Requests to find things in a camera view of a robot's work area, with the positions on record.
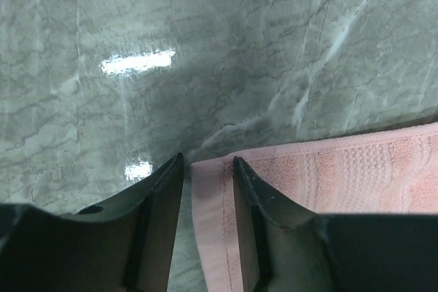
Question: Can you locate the pink towel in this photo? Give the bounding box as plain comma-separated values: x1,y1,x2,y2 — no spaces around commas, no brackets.
191,123,437,291

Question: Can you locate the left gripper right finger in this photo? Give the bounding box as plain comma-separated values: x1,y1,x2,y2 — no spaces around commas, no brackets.
233,157,437,291

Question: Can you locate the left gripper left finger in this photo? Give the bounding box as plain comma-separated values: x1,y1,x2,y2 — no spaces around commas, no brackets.
1,154,184,291

